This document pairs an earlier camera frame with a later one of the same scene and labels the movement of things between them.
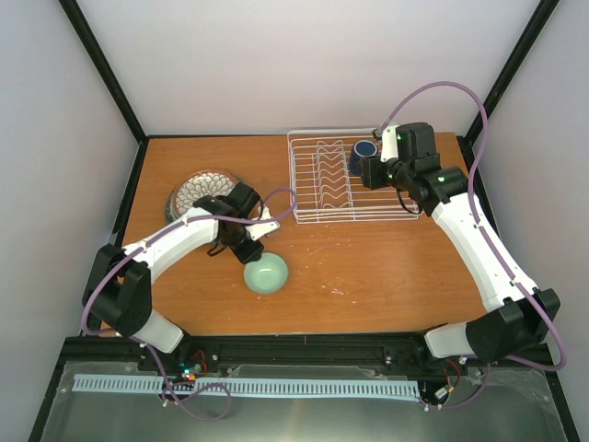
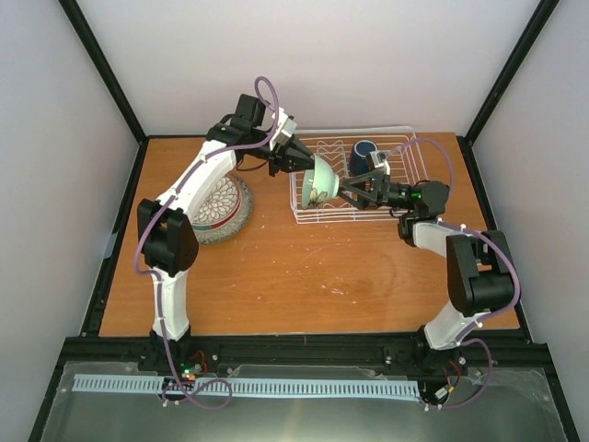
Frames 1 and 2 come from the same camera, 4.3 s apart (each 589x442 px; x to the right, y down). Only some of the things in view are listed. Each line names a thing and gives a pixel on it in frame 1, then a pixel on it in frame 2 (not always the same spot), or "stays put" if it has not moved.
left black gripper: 248,255 → 287,156
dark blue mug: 363,148 stays put
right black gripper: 369,177 → 364,200
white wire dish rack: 324,189 stays put
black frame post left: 109,81 stays put
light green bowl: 267,274 → 323,178
